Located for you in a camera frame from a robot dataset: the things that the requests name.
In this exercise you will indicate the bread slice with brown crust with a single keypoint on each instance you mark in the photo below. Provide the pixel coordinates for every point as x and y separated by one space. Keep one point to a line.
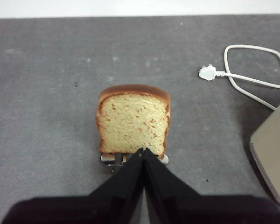
133 121

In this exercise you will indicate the cream and chrome toaster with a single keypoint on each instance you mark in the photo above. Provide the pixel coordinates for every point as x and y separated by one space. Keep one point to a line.
274 149

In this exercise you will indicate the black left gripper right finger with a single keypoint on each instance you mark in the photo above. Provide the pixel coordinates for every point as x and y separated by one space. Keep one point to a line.
189 207

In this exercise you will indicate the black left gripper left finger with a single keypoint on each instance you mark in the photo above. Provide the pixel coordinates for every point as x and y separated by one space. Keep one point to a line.
102 205

